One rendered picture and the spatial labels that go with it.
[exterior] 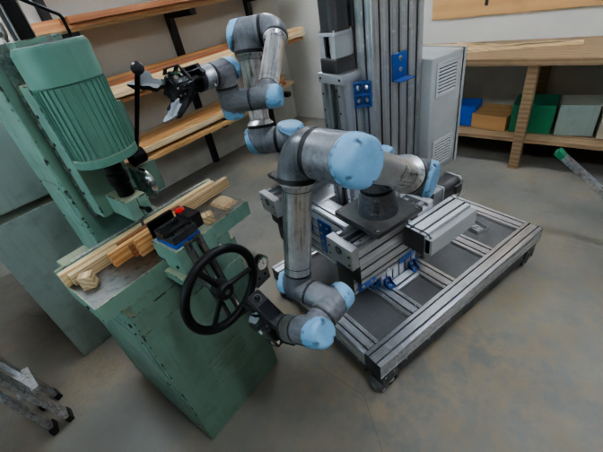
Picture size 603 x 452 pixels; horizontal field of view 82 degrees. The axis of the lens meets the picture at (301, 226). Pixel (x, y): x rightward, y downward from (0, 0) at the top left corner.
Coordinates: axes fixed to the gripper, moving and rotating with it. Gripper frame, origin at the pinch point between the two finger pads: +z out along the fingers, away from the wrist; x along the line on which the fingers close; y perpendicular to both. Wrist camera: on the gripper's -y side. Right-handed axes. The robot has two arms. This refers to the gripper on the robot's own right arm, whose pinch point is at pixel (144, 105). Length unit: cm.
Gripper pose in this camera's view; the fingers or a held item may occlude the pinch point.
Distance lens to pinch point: 112.1
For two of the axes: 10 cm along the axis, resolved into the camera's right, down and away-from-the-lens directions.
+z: -5.9, 5.4, -6.0
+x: 7.0, 7.2, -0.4
